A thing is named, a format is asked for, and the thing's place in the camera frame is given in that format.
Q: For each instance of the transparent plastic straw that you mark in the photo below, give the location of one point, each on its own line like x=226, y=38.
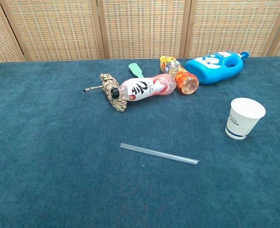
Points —
x=158, y=154

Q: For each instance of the pink white drink bottle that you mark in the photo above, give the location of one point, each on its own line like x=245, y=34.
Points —
x=147, y=88

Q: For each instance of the green plastic spatula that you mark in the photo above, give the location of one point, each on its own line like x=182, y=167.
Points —
x=136, y=70

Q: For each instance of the orange juice plastic bottle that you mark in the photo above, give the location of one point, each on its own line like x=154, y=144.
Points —
x=180, y=75

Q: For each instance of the blue table cloth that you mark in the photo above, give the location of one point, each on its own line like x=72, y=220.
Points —
x=82, y=154

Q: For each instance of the woven rattan folding screen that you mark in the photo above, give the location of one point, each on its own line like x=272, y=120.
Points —
x=139, y=26

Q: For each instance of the small white jar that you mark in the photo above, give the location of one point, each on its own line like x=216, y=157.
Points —
x=245, y=118

